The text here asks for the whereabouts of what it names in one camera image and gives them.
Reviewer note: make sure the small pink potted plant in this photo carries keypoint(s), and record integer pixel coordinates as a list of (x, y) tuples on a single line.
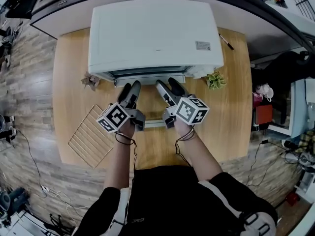
[(91, 81)]

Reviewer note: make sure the red book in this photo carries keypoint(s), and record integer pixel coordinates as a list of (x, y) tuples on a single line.
[(264, 114)]

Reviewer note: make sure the black marker pen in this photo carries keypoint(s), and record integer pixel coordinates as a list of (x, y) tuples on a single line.
[(226, 42)]

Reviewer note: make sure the small green potted plant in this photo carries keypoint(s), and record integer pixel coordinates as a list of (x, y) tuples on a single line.
[(216, 80)]

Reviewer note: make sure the white toaster oven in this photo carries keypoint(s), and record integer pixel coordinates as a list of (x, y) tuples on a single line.
[(152, 33)]

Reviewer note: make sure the person's right forearm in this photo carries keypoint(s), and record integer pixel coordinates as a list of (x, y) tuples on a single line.
[(199, 156)]

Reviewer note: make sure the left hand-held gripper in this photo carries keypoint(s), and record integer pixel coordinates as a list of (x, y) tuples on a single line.
[(113, 117)]

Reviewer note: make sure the light blue desk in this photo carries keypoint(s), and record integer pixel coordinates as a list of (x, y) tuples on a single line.
[(299, 107)]

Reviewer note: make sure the black round wheeled device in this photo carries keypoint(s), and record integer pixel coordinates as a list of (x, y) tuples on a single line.
[(6, 129)]

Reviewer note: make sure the pink box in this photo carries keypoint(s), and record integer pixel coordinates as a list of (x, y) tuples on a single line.
[(258, 100)]

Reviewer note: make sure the white floor power strip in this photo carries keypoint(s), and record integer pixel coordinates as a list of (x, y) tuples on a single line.
[(44, 188)]

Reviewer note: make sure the black chair with jacket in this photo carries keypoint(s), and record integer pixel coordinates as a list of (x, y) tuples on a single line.
[(283, 67)]

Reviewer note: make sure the person's black clothing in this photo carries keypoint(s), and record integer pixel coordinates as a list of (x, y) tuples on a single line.
[(172, 205)]

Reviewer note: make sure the white face mask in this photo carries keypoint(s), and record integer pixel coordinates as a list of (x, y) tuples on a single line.
[(256, 127)]

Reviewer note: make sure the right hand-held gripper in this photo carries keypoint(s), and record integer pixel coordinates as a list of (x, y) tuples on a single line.
[(189, 110)]

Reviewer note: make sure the white long bar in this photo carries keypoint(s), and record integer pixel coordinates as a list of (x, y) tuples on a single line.
[(155, 124)]

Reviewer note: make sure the pink white plush toy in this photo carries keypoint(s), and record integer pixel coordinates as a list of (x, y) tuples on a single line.
[(261, 88)]

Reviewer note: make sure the white mug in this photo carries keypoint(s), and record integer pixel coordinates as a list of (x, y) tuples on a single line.
[(269, 95)]

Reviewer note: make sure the person's left forearm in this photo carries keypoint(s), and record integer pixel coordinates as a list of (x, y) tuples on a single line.
[(120, 161)]

